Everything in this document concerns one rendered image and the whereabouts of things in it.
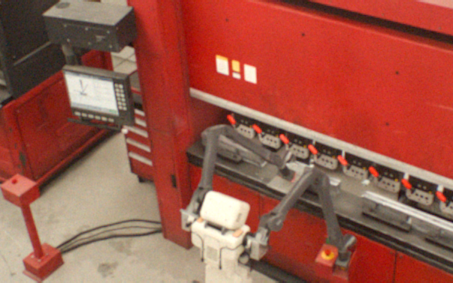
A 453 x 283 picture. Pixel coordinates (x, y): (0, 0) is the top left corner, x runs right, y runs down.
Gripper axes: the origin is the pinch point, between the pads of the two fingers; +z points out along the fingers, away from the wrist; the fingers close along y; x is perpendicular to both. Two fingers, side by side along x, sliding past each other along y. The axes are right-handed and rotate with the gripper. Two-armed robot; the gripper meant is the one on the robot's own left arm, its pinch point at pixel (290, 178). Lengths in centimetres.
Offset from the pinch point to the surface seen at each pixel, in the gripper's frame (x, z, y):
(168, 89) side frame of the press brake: -13, -37, 87
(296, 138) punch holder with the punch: -22.1, -10.9, 4.5
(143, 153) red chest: 6, 71, 158
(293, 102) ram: -34.1, -32.5, 6.7
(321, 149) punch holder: -21.6, -9.6, -13.3
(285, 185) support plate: 4.5, 0.6, 0.6
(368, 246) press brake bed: 12, 29, -53
